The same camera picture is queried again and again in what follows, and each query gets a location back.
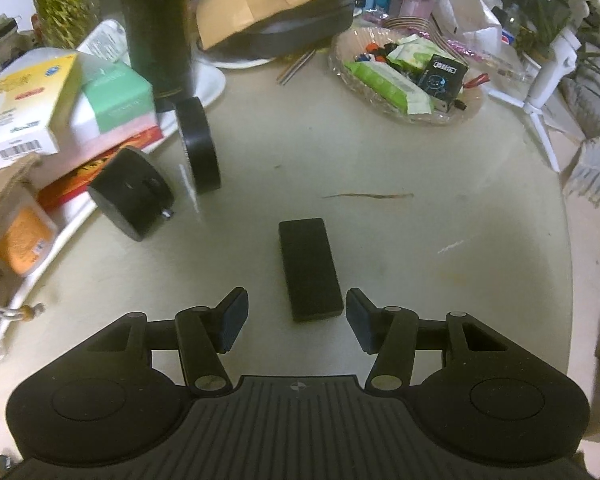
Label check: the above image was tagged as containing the glass bowl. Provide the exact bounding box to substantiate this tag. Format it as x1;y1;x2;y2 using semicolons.
328;27;486;126

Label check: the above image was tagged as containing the green and white box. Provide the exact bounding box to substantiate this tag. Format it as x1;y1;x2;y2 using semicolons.
72;62;156;149

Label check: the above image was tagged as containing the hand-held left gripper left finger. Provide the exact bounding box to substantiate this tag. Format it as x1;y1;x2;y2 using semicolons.
87;287;250;395

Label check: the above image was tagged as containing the black thermos bottle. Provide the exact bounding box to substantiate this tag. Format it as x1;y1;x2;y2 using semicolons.
117;0;196;114

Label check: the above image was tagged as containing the small black printed box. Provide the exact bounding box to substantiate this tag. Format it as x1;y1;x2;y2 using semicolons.
413;53;470;111

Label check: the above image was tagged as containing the fringed cloth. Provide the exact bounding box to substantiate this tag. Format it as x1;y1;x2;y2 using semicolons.
561;55;600;212

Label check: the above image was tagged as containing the white tray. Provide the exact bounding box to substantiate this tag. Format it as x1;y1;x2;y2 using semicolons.
0;19;227;371

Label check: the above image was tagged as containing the small black rectangular box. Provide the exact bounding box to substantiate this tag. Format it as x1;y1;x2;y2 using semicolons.
278;217;345;324

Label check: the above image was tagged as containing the white plastic bag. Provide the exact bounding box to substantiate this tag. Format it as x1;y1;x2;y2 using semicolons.
432;0;504;44

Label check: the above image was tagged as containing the white plate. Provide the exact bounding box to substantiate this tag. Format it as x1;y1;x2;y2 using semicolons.
194;52;278;70

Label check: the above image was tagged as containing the white tripod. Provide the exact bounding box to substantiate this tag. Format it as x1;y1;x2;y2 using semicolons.
487;0;600;174

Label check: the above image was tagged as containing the yellow cardboard box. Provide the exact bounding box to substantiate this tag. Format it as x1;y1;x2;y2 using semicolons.
0;51;84;176

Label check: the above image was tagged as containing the red box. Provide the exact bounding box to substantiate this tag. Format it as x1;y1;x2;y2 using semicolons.
37;127;164;211

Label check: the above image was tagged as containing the pair of chopsticks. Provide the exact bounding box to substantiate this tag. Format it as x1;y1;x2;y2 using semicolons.
275;49;316;85

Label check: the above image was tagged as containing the black hard case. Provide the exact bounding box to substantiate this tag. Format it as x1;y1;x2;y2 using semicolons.
214;0;356;61

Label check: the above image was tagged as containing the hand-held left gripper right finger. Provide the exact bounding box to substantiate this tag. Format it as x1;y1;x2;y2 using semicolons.
346;288;511;392

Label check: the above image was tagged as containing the black wheel-shaped cylinder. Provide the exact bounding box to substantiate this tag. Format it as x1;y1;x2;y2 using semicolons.
88;147;176;242

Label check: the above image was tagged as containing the light green wipes packet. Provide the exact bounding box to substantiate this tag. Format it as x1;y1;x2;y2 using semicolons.
387;34;439;71

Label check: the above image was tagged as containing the black electrical tape roll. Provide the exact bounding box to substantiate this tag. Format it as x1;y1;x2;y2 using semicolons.
176;97;223;194

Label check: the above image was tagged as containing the burlap drawstring pouch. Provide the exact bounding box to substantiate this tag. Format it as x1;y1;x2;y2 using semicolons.
0;154;46;323

